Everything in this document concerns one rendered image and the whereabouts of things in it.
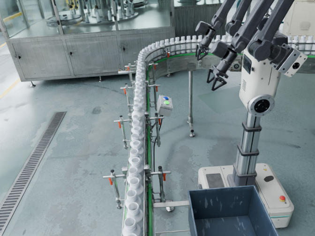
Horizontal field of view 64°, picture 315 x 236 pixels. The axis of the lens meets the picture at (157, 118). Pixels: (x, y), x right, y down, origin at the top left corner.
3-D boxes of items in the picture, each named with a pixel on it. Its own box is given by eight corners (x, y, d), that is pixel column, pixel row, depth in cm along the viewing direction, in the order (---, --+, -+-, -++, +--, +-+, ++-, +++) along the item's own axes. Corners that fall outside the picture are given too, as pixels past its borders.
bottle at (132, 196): (146, 224, 98) (142, 195, 89) (131, 231, 96) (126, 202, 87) (140, 213, 103) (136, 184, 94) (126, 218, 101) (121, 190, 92)
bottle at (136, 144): (134, 165, 127) (130, 139, 118) (146, 165, 127) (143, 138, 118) (133, 173, 122) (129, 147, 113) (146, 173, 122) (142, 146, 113)
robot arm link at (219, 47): (247, 44, 118) (241, 39, 125) (227, 32, 115) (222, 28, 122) (232, 66, 123) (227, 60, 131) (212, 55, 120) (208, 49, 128)
